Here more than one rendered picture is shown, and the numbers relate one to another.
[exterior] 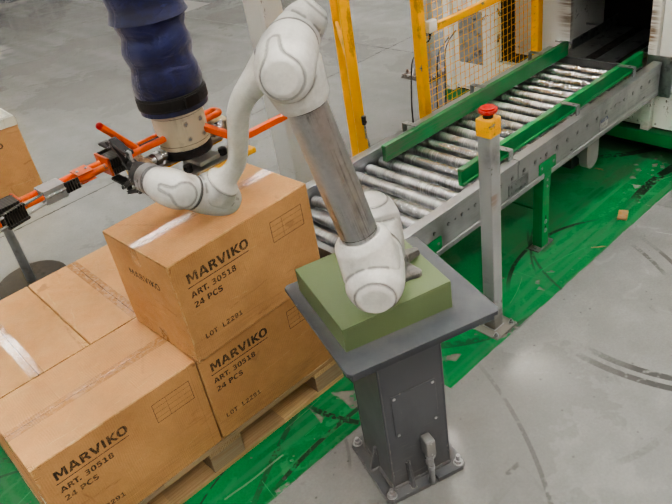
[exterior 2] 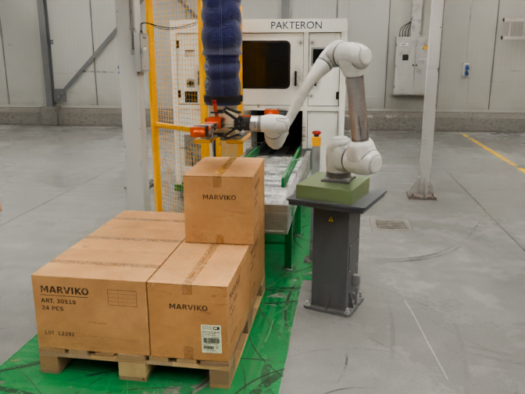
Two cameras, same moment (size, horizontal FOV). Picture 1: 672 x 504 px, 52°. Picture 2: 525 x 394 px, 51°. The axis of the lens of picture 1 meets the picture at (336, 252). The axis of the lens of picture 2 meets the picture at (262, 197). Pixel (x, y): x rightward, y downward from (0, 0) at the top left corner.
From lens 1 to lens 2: 264 cm
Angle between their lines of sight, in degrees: 44
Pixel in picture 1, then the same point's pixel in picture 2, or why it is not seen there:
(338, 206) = (363, 120)
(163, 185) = (279, 118)
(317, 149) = (362, 92)
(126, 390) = (229, 258)
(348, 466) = (312, 313)
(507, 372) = not seen: hidden behind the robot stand
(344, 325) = (350, 190)
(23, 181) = not seen: outside the picture
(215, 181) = not seen: hidden behind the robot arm
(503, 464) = (376, 294)
